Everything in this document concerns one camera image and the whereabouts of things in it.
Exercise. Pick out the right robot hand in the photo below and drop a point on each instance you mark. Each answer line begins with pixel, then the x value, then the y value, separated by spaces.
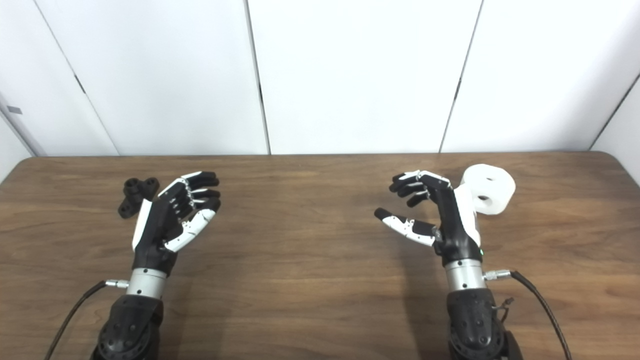
pixel 452 225

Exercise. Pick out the black flanged holder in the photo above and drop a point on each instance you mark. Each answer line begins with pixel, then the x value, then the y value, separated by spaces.
pixel 134 192

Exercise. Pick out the round white plastic piece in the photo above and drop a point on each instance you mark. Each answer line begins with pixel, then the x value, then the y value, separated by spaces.
pixel 492 192

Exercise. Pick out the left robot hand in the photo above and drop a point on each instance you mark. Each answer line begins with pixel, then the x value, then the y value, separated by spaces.
pixel 152 225

